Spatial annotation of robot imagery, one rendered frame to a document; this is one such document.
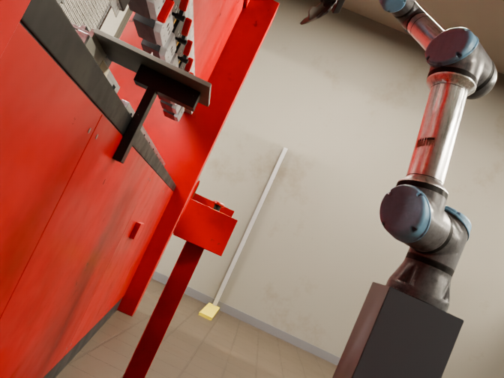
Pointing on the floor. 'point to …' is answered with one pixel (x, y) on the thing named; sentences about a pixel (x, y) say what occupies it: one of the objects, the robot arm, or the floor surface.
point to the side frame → (190, 127)
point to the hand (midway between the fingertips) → (296, 4)
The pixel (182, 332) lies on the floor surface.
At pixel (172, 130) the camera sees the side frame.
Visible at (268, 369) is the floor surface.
